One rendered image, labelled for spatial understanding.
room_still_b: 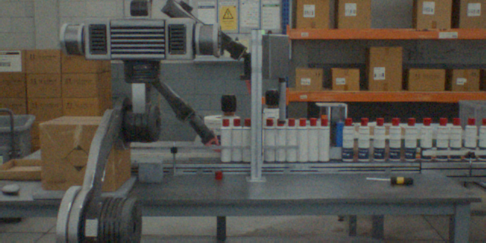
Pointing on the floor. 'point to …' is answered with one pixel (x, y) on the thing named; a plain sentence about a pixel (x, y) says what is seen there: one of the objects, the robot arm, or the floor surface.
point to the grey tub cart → (15, 137)
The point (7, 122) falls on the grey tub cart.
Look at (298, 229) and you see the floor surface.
